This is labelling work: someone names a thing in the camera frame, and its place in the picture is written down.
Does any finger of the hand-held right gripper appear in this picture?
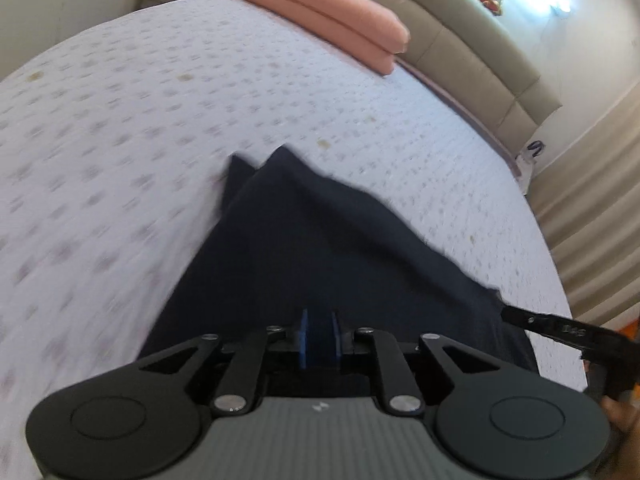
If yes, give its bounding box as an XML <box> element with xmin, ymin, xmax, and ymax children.
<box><xmin>500</xmin><ymin>302</ymin><xmax>640</xmax><ymax>361</ymax></box>

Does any bed with floral bedspread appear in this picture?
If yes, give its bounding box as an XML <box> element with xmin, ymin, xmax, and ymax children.
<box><xmin>0</xmin><ymin>0</ymin><xmax>590</xmax><ymax>480</ymax></box>

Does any white tote bag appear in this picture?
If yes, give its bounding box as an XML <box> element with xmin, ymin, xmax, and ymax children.
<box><xmin>514</xmin><ymin>140</ymin><xmax>547</xmax><ymax>182</ymax></box>

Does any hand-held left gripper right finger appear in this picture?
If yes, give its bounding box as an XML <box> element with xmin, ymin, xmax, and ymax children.
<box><xmin>329</xmin><ymin>310</ymin><xmax>501</xmax><ymax>417</ymax></box>

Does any dark navy striped hoodie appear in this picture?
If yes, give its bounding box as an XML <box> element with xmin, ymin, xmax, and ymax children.
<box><xmin>139</xmin><ymin>144</ymin><xmax>540</xmax><ymax>397</ymax></box>

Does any beige padded headboard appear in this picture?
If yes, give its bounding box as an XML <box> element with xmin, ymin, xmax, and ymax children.
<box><xmin>320</xmin><ymin>0</ymin><xmax>563</xmax><ymax>157</ymax></box>

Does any person's right hand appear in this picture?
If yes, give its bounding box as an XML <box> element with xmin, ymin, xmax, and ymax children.
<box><xmin>601</xmin><ymin>385</ymin><xmax>640</xmax><ymax>467</ymax></box>

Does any beige pleated curtain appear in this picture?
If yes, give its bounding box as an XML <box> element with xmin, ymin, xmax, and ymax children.
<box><xmin>524</xmin><ymin>92</ymin><xmax>640</xmax><ymax>323</ymax></box>

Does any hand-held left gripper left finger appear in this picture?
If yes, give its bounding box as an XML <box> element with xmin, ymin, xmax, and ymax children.
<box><xmin>139</xmin><ymin>308</ymin><xmax>311</xmax><ymax>415</ymax></box>

